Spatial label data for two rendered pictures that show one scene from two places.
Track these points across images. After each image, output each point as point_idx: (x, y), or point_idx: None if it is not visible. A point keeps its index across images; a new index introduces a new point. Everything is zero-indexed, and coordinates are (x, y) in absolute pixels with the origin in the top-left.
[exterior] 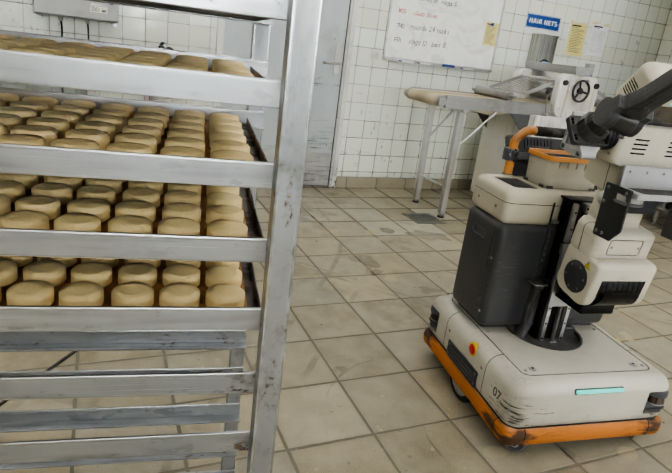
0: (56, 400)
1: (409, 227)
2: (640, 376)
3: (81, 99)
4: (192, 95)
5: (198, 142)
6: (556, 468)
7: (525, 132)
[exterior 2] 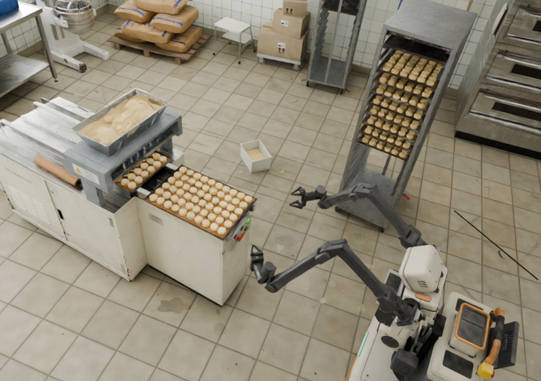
0: (460, 228)
1: None
2: (359, 367)
3: None
4: (369, 107)
5: (379, 120)
6: (354, 341)
7: (497, 309)
